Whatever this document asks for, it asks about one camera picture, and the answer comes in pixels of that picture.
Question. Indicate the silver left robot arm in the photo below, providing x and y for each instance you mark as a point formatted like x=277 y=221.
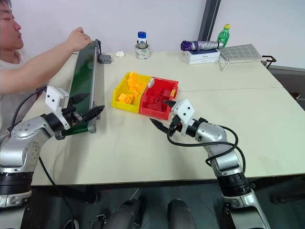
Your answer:
x=26 y=140

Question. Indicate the white ribbed plastic piece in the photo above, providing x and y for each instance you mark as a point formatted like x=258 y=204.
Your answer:
x=151 y=83

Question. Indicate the white bottle blue cap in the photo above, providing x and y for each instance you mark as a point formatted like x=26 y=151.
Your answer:
x=141 y=38

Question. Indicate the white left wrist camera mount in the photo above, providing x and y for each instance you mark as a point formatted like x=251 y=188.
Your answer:
x=54 y=96

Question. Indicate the yellow plastic bin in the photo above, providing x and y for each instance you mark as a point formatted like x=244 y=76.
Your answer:
x=120 y=87

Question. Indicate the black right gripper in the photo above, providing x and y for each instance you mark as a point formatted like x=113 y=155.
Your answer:
x=174 y=125

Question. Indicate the clear tape roll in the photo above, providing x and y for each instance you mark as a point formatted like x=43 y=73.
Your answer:
x=143 y=53

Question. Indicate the purple grey folded umbrella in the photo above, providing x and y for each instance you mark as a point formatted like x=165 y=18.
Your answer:
x=200 y=44

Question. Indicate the red plastic bin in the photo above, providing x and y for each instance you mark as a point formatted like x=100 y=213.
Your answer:
x=152 y=112

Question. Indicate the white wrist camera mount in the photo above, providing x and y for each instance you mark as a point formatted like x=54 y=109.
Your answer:
x=184 y=109
x=54 y=96

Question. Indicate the green conveyor belt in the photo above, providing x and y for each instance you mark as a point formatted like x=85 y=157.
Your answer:
x=83 y=76

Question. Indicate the red toy block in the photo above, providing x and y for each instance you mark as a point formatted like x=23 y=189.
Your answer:
x=156 y=106
x=167 y=94
x=157 y=98

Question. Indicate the dark rounded shape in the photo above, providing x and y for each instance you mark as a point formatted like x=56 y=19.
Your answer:
x=124 y=214
x=181 y=214

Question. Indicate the person in white shirt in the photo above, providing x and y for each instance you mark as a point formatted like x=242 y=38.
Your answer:
x=9 y=28

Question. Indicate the green plastic drink bottle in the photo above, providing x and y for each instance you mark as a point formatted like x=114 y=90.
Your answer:
x=224 y=35

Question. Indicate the person's bare right hand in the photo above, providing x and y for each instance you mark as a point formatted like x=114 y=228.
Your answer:
x=78 y=39

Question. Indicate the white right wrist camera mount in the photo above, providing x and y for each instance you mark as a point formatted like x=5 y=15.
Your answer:
x=184 y=109

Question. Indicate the white flat carton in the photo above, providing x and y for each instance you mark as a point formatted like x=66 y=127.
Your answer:
x=202 y=53
x=203 y=61

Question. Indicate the black table clamp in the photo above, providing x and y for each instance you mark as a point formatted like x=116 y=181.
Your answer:
x=269 y=60

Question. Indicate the grey adjacent table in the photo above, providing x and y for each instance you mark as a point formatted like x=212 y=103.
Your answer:
x=288 y=76

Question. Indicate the tall orange toy block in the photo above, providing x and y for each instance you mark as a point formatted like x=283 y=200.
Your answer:
x=131 y=78

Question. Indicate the black table frame beam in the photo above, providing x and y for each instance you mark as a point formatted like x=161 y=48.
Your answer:
x=71 y=192

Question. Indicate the crumpled white tissue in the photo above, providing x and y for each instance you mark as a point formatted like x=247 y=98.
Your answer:
x=120 y=54

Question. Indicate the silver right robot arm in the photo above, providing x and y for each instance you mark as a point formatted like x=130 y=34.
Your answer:
x=225 y=157

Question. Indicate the person's bare right forearm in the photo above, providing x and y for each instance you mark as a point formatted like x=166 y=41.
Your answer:
x=35 y=69

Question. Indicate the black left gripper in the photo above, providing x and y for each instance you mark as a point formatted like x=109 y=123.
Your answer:
x=71 y=115

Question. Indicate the grey grid panel with stand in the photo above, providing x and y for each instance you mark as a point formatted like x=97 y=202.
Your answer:
x=239 y=52

